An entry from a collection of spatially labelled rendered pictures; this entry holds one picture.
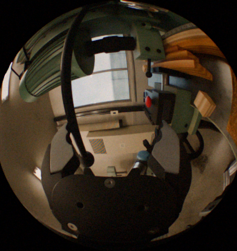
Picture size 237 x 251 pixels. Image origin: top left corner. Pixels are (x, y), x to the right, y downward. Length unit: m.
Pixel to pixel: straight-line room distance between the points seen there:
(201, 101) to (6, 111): 1.79
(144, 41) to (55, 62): 0.20
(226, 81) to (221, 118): 0.08
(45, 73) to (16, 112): 1.47
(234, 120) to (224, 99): 0.05
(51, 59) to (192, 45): 0.29
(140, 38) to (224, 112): 0.24
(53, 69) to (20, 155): 1.56
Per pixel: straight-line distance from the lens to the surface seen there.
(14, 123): 1.64
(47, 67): 0.23
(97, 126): 1.57
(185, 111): 0.25
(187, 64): 0.15
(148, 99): 0.20
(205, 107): 0.17
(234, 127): 0.17
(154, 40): 0.25
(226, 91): 0.20
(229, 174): 0.99
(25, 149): 1.70
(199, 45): 0.20
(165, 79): 0.25
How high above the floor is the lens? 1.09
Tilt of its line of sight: 1 degrees up
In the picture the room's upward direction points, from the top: 95 degrees counter-clockwise
